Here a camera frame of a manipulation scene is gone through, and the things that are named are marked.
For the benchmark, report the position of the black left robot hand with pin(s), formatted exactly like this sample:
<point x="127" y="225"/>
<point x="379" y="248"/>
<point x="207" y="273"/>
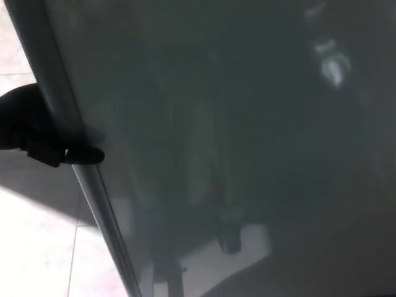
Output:
<point x="28" y="123"/>

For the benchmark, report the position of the white whiteboard with grey frame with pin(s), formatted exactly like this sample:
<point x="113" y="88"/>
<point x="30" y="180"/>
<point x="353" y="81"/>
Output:
<point x="235" y="139"/>

